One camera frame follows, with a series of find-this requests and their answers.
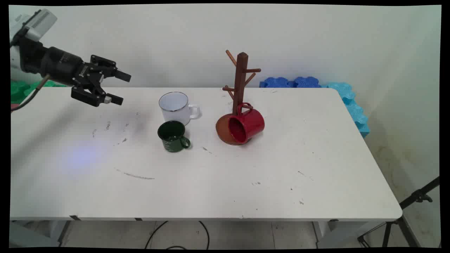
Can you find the green foam mat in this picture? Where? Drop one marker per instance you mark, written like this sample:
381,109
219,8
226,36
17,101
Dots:
17,92

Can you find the brown wooden mug tree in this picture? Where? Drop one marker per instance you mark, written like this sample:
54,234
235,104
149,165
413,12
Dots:
242,77

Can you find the red speckled enamel mug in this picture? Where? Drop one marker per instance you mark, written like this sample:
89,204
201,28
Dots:
251,124

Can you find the white table leg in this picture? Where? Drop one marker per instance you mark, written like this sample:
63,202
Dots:
327,233
58,232

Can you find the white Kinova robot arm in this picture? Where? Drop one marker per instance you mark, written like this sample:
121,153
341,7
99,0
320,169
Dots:
13,58

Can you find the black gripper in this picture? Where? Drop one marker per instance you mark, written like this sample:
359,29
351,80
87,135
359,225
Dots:
63,65

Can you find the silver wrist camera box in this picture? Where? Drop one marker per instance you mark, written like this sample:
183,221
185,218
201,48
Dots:
38,21

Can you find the light blue foam mat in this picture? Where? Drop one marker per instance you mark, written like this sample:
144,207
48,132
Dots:
351,102

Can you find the black tripod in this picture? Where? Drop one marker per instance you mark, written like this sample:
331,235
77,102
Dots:
418,195

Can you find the dark green enamel mug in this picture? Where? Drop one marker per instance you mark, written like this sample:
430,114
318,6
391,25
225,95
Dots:
171,143

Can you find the white enamel mug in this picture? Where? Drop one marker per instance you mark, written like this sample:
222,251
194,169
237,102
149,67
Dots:
175,113

